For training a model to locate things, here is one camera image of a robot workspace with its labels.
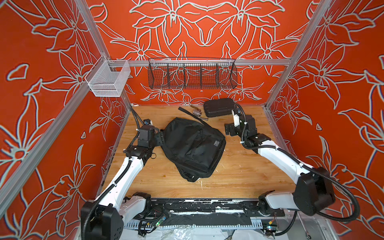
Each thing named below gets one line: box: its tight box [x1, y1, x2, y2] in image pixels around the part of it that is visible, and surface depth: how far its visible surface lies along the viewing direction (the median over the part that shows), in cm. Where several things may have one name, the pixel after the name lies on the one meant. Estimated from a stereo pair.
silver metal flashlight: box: [192, 109, 202, 117], surface depth 113 cm
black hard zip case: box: [203, 98, 235, 118], surface depth 116 cm
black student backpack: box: [161, 117, 227, 182], surface depth 92 cm
